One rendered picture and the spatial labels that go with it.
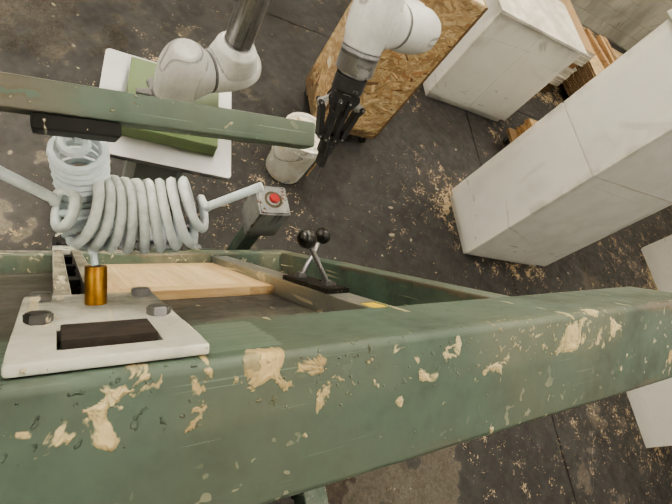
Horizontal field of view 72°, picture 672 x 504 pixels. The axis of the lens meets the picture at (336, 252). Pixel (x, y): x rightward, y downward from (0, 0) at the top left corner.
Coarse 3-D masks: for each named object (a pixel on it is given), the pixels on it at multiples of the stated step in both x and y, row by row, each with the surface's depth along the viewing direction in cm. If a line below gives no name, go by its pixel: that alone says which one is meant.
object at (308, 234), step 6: (300, 234) 85; (306, 234) 85; (312, 234) 85; (300, 240) 85; (306, 240) 84; (312, 240) 85; (300, 246) 86; (306, 246) 85; (312, 246) 86; (312, 252) 87; (318, 258) 88; (318, 264) 88; (324, 276) 89; (324, 282) 89; (330, 282) 88
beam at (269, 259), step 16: (0, 256) 118; (16, 256) 120; (32, 256) 122; (48, 256) 124; (112, 256) 132; (128, 256) 134; (144, 256) 137; (160, 256) 139; (176, 256) 141; (192, 256) 144; (208, 256) 147; (240, 256) 152; (256, 256) 155; (272, 256) 158; (0, 272) 119; (16, 272) 121; (32, 272) 122
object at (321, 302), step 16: (224, 256) 147; (240, 272) 125; (256, 272) 115; (272, 272) 113; (288, 288) 99; (304, 288) 93; (304, 304) 93; (320, 304) 87; (336, 304) 82; (352, 304) 78; (384, 304) 78
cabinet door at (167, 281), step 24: (120, 264) 132; (144, 264) 135; (168, 264) 137; (192, 264) 140; (216, 264) 142; (120, 288) 94; (168, 288) 96; (192, 288) 97; (216, 288) 99; (240, 288) 102; (264, 288) 105
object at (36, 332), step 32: (32, 128) 28; (64, 128) 28; (96, 128) 29; (64, 160) 35; (96, 160) 33; (64, 192) 34; (64, 256) 105; (96, 256) 36; (64, 288) 62; (96, 288) 36; (32, 320) 29; (64, 320) 31; (96, 320) 31; (160, 320) 32; (32, 352) 24; (64, 352) 24; (96, 352) 24; (128, 352) 25; (160, 352) 26; (192, 352) 27
